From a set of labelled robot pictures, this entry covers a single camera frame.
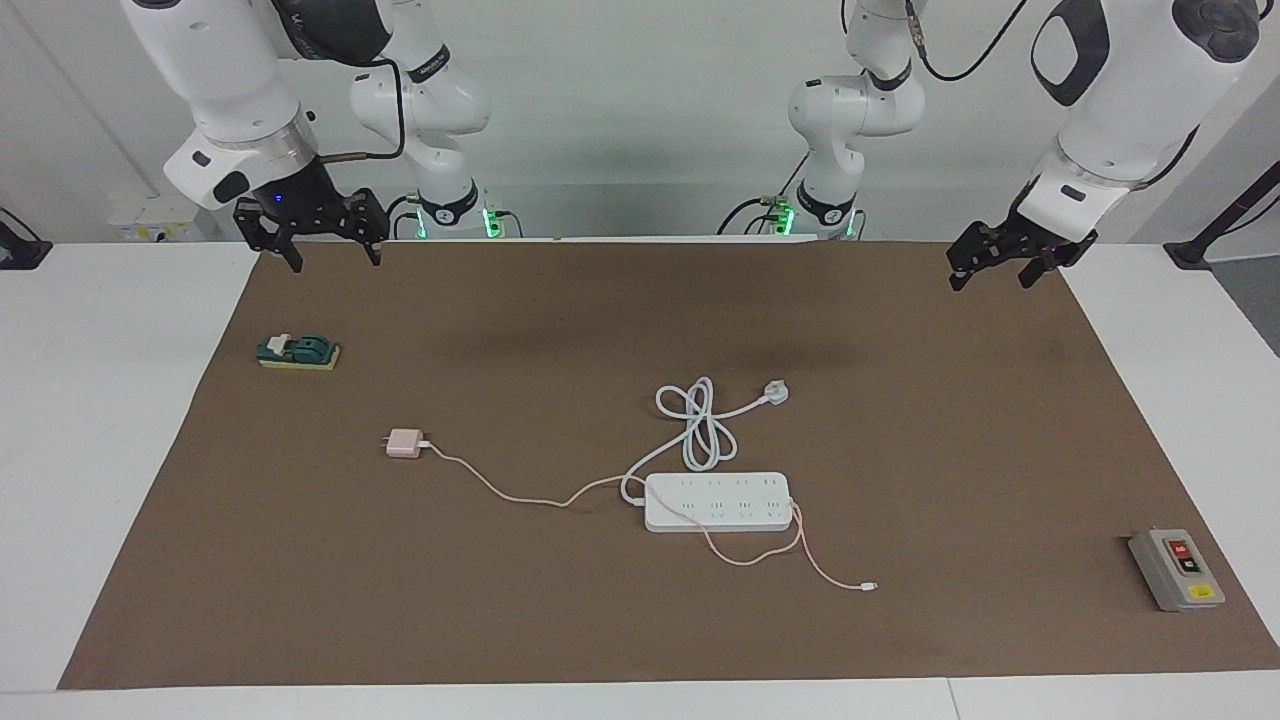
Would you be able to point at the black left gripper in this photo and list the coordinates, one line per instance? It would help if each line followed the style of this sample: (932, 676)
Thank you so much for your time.
(1020, 240)

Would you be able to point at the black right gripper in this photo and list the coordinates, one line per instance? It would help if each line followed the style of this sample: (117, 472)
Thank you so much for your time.
(300, 205)

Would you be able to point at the pink usb charger block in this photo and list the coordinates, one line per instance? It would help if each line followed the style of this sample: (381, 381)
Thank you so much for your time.
(405, 444)

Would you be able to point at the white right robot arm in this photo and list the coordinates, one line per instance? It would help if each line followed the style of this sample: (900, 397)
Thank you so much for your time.
(230, 90)

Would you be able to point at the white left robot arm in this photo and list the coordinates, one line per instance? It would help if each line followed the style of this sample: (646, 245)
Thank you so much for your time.
(1130, 90)

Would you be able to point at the white power strip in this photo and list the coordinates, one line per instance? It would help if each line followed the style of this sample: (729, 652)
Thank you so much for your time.
(715, 502)

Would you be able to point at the brown table mat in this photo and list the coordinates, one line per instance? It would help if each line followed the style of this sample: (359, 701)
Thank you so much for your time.
(600, 620)

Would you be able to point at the white wall socket box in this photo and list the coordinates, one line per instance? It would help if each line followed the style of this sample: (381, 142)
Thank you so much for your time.
(160, 222)

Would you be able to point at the black table clamp bracket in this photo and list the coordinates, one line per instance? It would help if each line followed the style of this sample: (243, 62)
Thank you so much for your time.
(1190, 252)
(20, 250)

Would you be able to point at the grey on-off switch box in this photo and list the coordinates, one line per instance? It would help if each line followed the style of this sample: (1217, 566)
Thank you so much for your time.
(1175, 570)

